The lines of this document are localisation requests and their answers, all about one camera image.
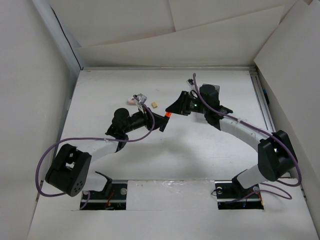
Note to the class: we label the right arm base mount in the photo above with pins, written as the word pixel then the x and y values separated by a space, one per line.
pixel 230 195

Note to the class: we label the pink white eraser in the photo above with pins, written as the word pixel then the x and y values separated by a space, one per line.
pixel 131 101

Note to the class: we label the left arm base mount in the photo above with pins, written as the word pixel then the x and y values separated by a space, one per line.
pixel 104 193

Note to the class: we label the tan small eraser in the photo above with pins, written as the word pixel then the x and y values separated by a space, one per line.
pixel 154 105

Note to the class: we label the orange highlighter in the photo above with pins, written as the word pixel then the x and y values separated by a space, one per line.
pixel 168 115

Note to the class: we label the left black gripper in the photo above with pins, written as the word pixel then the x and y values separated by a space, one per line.
pixel 159 120

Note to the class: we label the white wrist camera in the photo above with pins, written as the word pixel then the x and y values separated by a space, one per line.
pixel 190 83
pixel 139 101

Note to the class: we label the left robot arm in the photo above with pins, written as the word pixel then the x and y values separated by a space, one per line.
pixel 69 171

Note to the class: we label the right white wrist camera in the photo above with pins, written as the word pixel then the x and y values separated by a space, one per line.
pixel 190 83

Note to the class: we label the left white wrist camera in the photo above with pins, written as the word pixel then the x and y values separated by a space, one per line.
pixel 139 101

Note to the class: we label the aluminium frame rail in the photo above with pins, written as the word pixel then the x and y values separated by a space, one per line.
pixel 262 101

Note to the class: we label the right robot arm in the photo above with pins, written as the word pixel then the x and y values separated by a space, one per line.
pixel 274 149

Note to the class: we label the white divided paper container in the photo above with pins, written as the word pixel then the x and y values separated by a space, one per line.
pixel 217 87

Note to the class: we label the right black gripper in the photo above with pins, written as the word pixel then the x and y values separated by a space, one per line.
pixel 180 106

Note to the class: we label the blue object on rail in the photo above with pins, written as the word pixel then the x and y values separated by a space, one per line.
pixel 266 96

